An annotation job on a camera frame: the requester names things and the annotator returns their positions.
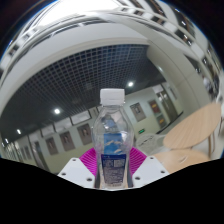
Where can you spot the white lattice plastic chair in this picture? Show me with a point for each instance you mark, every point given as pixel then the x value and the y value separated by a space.
pixel 148 143

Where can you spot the round ceiling lights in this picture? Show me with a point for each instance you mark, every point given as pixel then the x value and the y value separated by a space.
pixel 57 111

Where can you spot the clear plastic water bottle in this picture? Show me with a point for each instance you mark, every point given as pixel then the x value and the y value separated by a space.
pixel 112 133

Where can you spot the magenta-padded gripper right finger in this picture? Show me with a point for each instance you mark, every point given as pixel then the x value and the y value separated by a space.
pixel 150 169

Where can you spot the round wooden side table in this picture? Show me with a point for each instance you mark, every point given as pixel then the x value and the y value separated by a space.
pixel 195 126

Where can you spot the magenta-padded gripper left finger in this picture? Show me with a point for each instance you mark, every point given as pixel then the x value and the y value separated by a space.
pixel 75 171

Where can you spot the framed wall pictures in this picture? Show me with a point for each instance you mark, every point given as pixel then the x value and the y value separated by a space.
pixel 85 133

